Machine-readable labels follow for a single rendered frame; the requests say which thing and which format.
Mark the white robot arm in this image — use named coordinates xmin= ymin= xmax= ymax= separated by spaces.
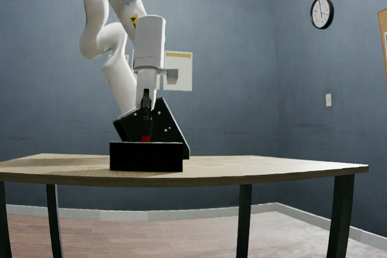
xmin=80 ymin=0 xmax=178 ymax=120

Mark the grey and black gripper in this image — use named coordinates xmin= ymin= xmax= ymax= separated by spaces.
xmin=134 ymin=68 xmax=161 ymax=136

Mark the red and grey pin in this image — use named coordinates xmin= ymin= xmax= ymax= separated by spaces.
xmin=141 ymin=136 xmax=150 ymax=142

